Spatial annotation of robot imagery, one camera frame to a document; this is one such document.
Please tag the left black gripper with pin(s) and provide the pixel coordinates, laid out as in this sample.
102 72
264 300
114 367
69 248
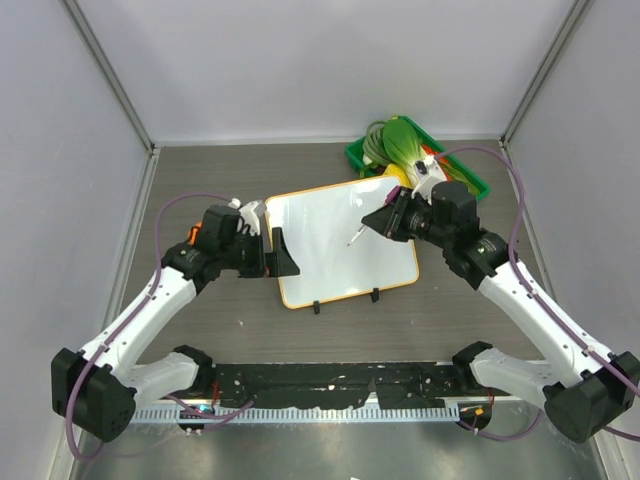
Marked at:
271 264

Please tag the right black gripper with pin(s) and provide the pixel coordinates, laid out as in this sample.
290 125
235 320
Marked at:
389 220

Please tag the white marker pen body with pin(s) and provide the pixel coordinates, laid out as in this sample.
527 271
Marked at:
357 234

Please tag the magenta marker cap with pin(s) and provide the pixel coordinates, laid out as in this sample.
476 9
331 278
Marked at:
391 195

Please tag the orange framed whiteboard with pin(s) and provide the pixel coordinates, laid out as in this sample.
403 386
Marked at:
317 225

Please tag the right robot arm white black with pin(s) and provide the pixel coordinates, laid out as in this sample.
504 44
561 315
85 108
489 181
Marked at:
583 385

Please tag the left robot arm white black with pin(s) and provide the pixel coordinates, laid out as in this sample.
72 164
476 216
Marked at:
100 387

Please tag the yellow toy vegetable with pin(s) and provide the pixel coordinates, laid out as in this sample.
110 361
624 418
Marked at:
394 171

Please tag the grey green coiled toy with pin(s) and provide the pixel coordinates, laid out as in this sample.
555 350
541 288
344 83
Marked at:
374 153

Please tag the toy bok choy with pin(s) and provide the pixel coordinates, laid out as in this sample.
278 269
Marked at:
403 147

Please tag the red orange toy pepper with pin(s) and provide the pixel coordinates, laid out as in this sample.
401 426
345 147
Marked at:
445 170

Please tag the orange toy fruit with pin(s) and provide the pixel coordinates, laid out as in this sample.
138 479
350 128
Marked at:
193 234

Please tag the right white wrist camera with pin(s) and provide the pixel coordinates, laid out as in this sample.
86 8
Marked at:
424 184

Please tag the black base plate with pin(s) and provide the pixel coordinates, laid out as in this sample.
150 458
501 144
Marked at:
337 386

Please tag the slotted grey cable duct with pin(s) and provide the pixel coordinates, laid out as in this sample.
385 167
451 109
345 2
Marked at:
370 412

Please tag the right aluminium frame post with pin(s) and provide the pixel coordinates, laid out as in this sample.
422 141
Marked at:
559 43

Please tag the aluminium frame post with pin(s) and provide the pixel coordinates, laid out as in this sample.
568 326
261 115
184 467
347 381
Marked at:
88 36
559 43

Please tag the left aluminium frame post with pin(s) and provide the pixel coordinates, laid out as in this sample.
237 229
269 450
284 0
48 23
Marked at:
88 36

